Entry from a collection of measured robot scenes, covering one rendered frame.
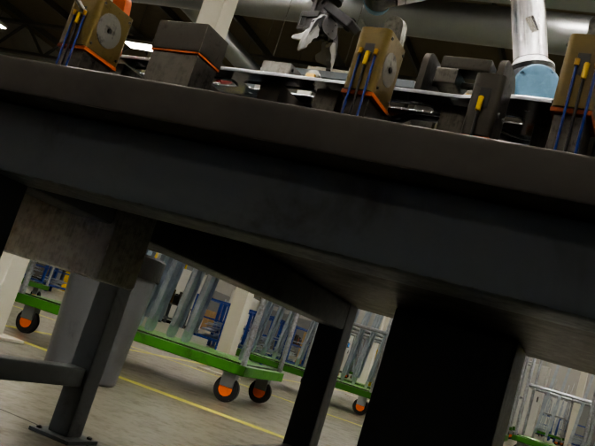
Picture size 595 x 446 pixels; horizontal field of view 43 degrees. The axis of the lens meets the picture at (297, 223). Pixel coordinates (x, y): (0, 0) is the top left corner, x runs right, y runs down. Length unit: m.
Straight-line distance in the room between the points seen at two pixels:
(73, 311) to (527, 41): 2.85
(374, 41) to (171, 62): 0.42
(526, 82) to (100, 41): 1.00
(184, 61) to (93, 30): 0.24
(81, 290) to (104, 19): 2.61
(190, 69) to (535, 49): 0.91
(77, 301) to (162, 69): 2.72
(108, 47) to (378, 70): 0.64
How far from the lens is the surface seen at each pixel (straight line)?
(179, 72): 1.50
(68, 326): 4.14
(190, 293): 5.86
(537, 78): 1.95
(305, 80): 1.52
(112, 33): 1.69
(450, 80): 1.67
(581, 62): 1.18
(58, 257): 1.15
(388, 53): 1.31
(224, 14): 9.74
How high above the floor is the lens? 0.49
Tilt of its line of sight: 9 degrees up
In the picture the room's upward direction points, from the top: 17 degrees clockwise
